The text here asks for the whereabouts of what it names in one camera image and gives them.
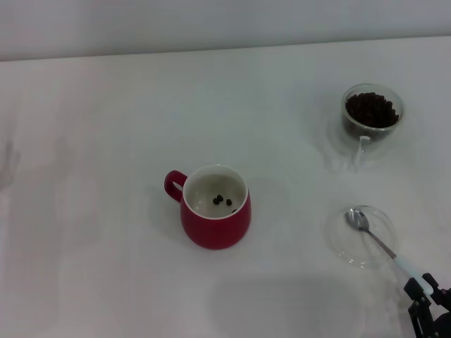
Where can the red ceramic mug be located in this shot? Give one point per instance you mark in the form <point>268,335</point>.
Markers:
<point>215,232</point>

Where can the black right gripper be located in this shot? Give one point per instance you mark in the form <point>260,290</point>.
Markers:
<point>444,327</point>

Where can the pile of coffee beans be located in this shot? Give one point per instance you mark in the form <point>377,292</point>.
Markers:
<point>371,110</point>

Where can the small clear glass saucer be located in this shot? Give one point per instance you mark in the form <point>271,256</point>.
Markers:
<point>343,243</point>

